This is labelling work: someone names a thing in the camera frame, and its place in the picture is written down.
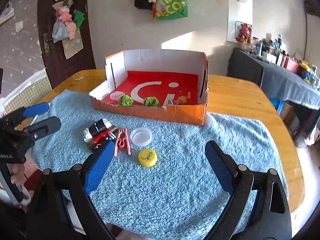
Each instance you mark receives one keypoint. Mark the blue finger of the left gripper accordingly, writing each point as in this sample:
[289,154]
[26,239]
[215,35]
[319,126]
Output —
[36,110]
[43,128]

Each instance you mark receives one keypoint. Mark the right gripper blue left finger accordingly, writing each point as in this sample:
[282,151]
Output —
[96,164]

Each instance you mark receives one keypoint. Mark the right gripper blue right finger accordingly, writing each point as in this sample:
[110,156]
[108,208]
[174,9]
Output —
[223,166]

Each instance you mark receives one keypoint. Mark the red thread spool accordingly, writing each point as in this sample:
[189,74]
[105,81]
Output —
[108,134]

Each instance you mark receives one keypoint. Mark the yellow bottle cap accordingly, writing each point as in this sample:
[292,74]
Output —
[147,157]

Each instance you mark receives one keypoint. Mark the clear round plastic lid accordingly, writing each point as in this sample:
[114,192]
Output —
[141,136]

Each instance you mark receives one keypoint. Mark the green yarn ball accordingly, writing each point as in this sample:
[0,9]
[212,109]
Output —
[125,100]
[151,101]

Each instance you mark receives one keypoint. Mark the clear small plastic box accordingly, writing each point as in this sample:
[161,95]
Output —
[115,96]

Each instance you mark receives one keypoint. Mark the blonde doll figurine pink dress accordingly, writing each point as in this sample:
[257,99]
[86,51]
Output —
[181,100]

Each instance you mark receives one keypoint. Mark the person's left hand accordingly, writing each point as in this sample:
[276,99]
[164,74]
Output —
[19,175]

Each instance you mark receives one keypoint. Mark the pink plastic clothespin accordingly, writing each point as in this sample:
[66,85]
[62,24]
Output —
[122,142]

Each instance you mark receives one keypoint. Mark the small tag on table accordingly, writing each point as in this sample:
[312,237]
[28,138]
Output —
[78,78]

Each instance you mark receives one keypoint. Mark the light blue towel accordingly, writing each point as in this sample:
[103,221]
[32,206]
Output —
[178,198]

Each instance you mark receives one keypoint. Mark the dark brown door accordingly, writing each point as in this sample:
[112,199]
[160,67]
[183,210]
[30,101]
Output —
[63,57]

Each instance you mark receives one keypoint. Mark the blue cloth covered table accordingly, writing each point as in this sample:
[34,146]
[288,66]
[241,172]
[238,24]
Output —
[275,81]

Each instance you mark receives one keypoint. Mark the pink plush toy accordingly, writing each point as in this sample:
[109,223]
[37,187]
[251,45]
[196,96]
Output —
[66,18]

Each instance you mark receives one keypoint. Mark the orange white cardboard box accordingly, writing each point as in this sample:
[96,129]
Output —
[164,74]

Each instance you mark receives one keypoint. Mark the red plush toy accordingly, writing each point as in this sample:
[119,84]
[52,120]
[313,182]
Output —
[244,33]

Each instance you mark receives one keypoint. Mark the green tote bag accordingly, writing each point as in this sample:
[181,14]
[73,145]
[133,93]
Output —
[170,9]

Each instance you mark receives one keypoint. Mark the wall mirror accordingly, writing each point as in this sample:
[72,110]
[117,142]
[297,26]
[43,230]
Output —
[239,12]

